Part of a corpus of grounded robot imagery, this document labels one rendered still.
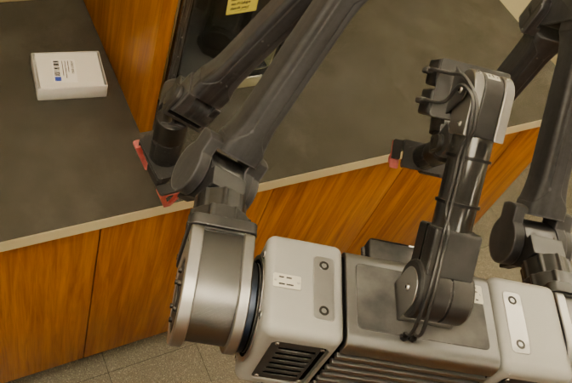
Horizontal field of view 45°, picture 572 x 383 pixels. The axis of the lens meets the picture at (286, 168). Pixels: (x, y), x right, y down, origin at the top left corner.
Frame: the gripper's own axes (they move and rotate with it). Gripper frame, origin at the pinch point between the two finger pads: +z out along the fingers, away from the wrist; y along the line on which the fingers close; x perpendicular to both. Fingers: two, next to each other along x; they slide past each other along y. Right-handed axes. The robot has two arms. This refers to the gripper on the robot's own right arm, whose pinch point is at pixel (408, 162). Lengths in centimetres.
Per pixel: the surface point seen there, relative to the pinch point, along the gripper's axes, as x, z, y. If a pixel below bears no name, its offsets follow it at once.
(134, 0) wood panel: -20, -9, 71
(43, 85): -1, 9, 88
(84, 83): -4, 10, 79
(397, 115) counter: -18.0, 22.5, -3.7
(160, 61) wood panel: -8, -10, 63
